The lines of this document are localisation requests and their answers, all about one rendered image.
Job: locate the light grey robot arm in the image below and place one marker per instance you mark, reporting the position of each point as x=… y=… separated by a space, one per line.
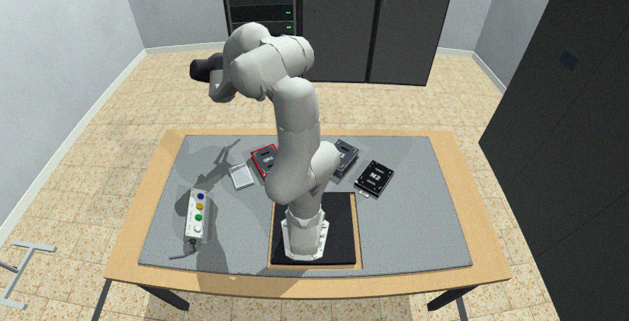
x=269 y=66

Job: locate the white operator button panel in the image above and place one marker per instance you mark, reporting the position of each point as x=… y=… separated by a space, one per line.
x=197 y=219

